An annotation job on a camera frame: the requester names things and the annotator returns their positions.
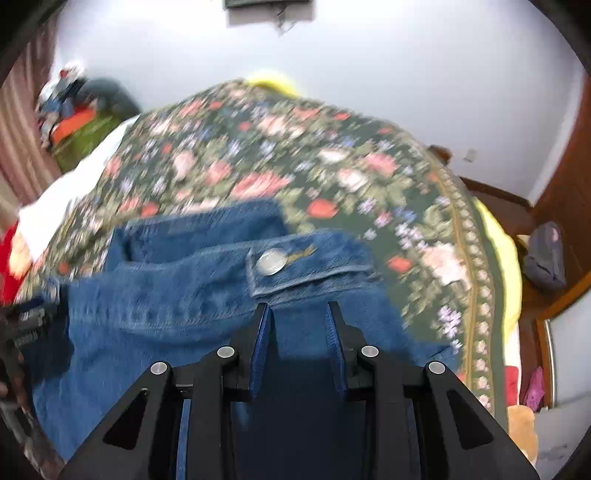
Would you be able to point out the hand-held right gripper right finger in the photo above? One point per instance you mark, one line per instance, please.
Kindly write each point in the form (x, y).
(335, 353)

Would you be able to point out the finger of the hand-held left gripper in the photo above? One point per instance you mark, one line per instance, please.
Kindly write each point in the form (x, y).
(37, 309)

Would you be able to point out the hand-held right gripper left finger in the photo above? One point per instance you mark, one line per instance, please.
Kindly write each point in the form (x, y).
(260, 353)

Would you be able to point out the blue denim jacket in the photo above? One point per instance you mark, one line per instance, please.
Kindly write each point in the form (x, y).
(184, 295)

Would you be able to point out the red plush toy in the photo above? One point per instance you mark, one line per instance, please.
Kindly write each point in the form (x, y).
(11, 272)

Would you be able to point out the white cloth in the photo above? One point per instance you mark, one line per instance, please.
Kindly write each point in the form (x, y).
(69, 198)

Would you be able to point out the striped brown curtain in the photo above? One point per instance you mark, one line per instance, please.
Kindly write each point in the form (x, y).
(23, 129)

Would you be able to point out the yellow bed sheet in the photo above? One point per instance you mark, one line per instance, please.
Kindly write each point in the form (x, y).
(501, 267)

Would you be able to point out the dark floral blanket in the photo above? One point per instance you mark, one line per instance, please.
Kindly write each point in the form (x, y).
(323, 166)

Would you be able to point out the pink cloth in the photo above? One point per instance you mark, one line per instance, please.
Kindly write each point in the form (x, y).
(535, 387)

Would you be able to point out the brown teddy bear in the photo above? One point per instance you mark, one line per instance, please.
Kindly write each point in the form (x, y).
(522, 434)

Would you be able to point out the pile of clutter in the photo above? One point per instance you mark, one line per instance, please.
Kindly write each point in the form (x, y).
(60, 92)

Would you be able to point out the grey pillow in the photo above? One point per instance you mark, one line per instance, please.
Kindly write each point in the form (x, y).
(113, 97)

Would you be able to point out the grey bag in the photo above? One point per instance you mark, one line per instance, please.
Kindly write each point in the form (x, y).
(545, 258)

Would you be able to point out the yellow pillow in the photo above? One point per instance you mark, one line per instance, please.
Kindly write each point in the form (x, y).
(274, 82)

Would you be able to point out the brown wooden door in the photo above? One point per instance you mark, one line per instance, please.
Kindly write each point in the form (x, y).
(565, 184)

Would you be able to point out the wooden bed post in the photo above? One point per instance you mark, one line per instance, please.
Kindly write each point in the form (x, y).
(438, 154)

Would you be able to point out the white wall socket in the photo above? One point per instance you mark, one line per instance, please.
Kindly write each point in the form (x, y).
(470, 155)

